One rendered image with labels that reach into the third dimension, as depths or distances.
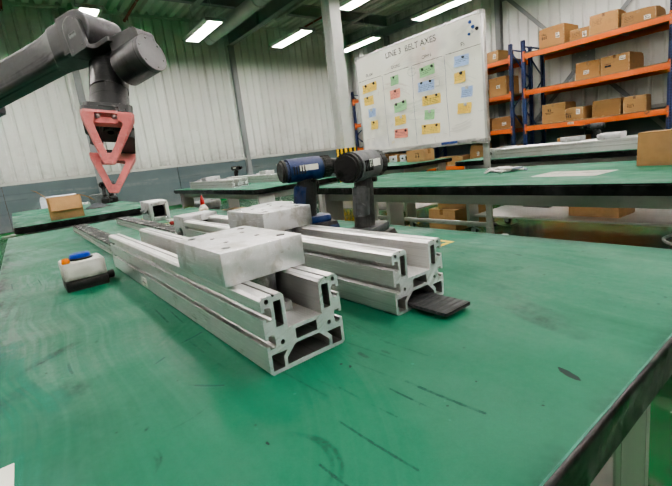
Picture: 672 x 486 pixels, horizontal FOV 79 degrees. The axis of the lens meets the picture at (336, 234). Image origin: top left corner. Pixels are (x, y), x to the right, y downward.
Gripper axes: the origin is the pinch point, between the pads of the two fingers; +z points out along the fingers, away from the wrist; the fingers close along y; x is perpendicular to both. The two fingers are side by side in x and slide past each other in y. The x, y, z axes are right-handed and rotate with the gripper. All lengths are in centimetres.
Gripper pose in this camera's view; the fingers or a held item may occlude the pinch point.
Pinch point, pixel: (111, 174)
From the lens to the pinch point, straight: 71.2
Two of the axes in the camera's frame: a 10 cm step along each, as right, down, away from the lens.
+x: -9.0, 0.4, -4.4
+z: 1.8, 9.4, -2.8
